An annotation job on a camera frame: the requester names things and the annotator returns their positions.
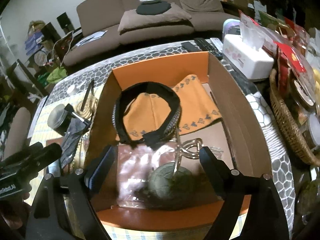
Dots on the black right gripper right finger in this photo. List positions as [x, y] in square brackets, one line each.
[218, 173]

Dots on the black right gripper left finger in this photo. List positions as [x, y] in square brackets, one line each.
[99, 168]

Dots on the orange cardboard box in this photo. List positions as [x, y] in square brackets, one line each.
[237, 132]

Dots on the brown packet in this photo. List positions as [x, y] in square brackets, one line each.
[136, 165]

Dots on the silver metal wire ornament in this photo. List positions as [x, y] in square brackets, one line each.
[190, 149]

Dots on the black patterned headband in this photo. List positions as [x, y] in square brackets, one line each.
[146, 113]

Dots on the orange knit scarf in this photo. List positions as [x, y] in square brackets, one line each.
[198, 109]

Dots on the grey lidded jar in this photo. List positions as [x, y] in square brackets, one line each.
[59, 119]

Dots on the wicker basket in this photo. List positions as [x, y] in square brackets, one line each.
[288, 126]

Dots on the plastic lidded jar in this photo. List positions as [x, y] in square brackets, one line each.
[314, 129]

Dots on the grey stone pattern mat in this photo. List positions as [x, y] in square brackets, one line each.
[72, 90]

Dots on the green bag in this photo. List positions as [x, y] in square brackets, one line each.
[57, 75]

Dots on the bananas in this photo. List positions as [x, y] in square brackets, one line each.
[316, 75]

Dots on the white tissue box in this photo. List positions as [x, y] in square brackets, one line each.
[254, 64]

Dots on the black remote control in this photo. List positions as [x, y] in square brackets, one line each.
[206, 46]

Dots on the bag of nuts red label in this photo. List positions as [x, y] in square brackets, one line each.
[288, 38]

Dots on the dark flat remote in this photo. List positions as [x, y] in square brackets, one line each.
[189, 47]

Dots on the brown sofa cushion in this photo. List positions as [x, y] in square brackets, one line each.
[133, 21]

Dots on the brown sofa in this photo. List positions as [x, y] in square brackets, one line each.
[105, 16]

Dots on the black round pad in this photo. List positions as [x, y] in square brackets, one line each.
[153, 9]

